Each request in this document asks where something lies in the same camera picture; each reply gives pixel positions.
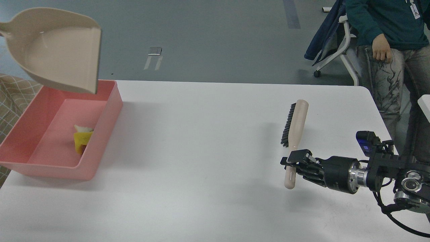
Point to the navy blue jacket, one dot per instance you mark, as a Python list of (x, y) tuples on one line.
[(328, 37)]

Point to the beige hand brush black bristles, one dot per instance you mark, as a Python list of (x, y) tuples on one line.
[(292, 135)]

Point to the beige plastic dustpan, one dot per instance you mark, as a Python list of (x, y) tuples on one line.
[(56, 48)]

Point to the pink plastic bin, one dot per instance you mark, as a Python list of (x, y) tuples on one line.
[(42, 144)]

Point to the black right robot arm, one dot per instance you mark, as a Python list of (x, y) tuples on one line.
[(397, 183)]

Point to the beige checkered cloth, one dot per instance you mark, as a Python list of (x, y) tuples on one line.
[(15, 96)]

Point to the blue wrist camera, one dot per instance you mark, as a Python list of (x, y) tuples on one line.
[(368, 141)]

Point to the yellow green sponge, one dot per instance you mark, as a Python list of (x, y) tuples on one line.
[(81, 140)]

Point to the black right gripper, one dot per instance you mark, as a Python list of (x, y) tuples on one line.
[(337, 173)]

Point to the standing person teal sweater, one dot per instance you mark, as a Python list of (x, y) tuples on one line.
[(403, 23)]

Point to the white office chair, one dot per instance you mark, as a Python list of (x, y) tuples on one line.
[(346, 52)]

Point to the person's bare hand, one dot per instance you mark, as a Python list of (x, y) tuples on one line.
[(381, 50)]

